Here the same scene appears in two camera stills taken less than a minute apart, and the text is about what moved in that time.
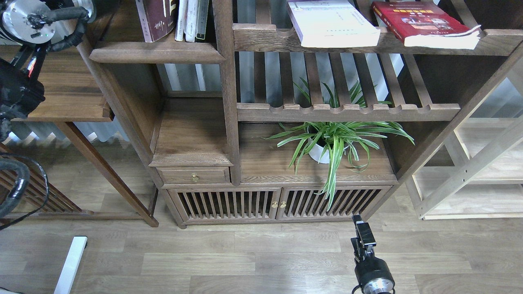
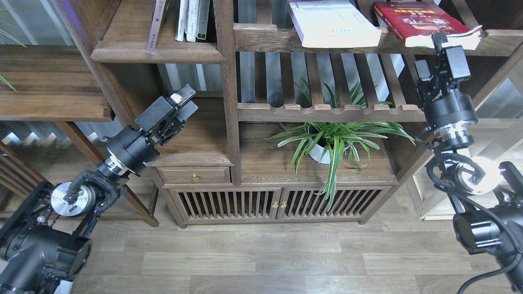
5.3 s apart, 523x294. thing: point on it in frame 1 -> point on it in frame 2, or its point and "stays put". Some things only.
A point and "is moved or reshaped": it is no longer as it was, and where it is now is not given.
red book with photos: (425, 24) stays put
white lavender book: (332, 23) stays put
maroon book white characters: (158, 17) is moved or reshaped
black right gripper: (374, 275) -> (446, 105)
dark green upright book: (202, 12) stays put
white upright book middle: (191, 21) stays put
